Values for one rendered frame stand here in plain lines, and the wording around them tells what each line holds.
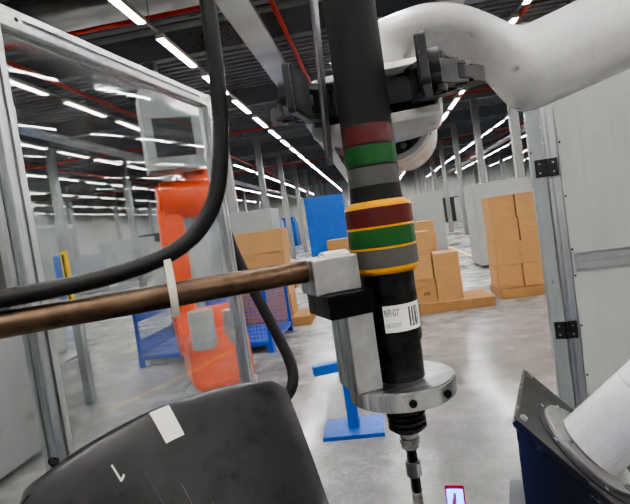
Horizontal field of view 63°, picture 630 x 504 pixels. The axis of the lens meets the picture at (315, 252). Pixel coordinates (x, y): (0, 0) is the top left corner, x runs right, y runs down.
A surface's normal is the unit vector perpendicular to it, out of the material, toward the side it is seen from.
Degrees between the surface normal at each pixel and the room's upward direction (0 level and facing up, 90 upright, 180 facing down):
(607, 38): 102
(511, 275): 90
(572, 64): 115
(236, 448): 39
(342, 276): 90
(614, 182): 90
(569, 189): 90
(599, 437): 79
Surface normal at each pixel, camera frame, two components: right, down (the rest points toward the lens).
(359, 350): 0.33, 0.00
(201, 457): 0.18, -0.75
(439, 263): -0.11, 0.07
